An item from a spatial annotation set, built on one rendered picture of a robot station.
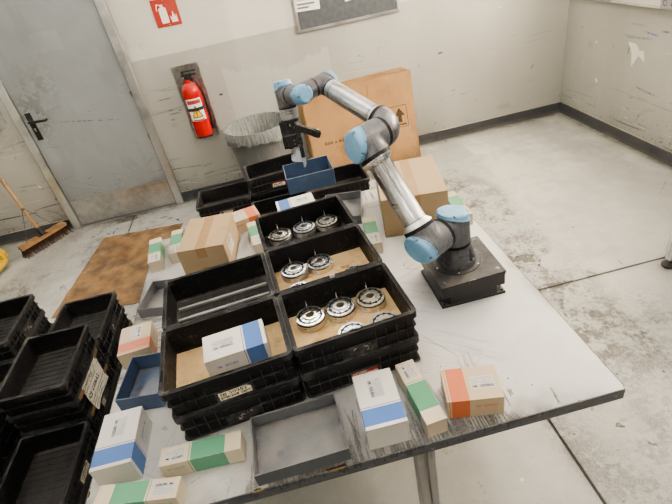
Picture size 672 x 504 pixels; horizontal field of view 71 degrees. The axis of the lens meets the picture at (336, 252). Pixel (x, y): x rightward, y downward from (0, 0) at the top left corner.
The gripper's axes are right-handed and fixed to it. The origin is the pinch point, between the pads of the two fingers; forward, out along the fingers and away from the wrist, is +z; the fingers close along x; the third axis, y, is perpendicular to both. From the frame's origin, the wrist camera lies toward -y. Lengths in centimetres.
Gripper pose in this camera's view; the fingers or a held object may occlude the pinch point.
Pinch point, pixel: (305, 163)
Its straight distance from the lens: 210.4
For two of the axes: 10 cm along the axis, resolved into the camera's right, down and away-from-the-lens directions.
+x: 1.2, 4.2, -9.0
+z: 1.9, 8.8, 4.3
